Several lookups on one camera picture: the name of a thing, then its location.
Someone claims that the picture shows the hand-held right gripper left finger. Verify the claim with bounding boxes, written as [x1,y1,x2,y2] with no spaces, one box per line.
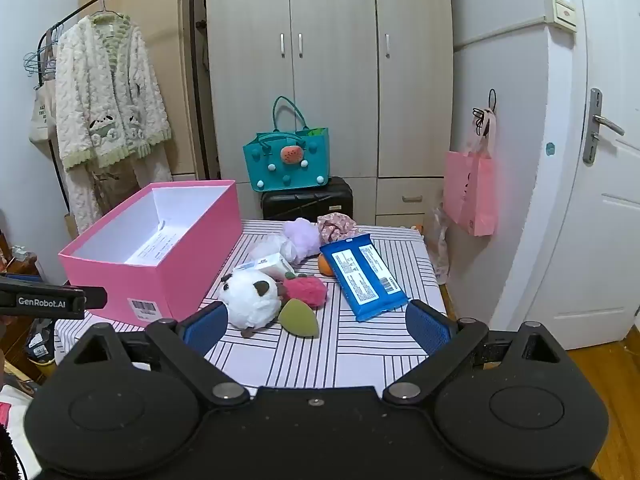
[60,302,251,407]

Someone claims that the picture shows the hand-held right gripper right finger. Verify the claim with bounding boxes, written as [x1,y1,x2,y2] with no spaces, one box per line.
[382,300,576,406]

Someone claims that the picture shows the pink cardboard box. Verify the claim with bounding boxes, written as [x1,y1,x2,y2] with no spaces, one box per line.
[57,179,244,322]

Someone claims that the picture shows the white plush animal toy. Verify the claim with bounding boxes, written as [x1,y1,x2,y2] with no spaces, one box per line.
[218,268,286,338]

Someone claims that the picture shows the blue wet wipes pack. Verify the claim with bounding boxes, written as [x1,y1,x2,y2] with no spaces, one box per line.
[319,234,410,323]

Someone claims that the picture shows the white tissue pack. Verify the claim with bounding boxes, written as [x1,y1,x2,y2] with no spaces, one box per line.
[234,252,296,281]

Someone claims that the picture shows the red strawberry plush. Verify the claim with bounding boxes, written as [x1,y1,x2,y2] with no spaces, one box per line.
[283,272,328,309]

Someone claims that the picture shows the purple plush toy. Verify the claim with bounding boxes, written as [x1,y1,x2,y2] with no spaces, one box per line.
[282,217,321,263]

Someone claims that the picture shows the pink floral cloth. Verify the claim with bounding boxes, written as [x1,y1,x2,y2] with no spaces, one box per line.
[316,213,363,246]

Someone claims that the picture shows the printed paper sheet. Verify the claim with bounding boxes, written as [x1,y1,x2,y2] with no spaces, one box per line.
[122,220,188,263]

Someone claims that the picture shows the clear plastic bag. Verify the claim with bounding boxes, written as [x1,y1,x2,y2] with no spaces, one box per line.
[425,205,451,283]

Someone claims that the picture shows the striped tablecloth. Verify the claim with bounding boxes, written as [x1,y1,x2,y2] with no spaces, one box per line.
[52,219,448,391]

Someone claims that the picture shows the pink paper bag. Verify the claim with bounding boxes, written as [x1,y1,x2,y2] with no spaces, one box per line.
[443,110,498,237]

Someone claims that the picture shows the black suitcase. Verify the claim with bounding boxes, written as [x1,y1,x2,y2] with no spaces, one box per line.
[260,176,355,222]

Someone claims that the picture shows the teal felt tote bag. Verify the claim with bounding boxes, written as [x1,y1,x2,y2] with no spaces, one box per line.
[243,96,331,193]

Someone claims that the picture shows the canvas tote bag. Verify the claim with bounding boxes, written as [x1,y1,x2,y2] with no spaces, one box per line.
[28,35,58,146]

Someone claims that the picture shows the white fleece robe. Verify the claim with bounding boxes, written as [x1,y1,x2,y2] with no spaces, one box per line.
[54,12,173,233]

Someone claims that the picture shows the white door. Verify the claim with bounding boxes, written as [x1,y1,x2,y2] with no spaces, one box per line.
[492,0,640,351]

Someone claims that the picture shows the black clothes rack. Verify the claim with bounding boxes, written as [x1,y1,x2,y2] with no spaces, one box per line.
[30,0,213,241]

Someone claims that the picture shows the beige wardrobe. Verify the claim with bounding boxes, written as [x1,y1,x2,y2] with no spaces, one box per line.
[205,0,453,226]

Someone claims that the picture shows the tall beige wooden cabinet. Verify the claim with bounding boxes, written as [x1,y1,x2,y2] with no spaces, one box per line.
[80,0,211,181]

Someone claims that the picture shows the blue wire hangers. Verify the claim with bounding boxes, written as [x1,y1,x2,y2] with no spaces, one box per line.
[22,22,58,80]

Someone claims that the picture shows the metal door handle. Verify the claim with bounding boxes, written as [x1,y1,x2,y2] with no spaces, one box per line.
[582,88,626,164]

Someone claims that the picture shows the white light switch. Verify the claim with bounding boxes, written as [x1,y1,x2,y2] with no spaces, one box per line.
[544,0,579,31]

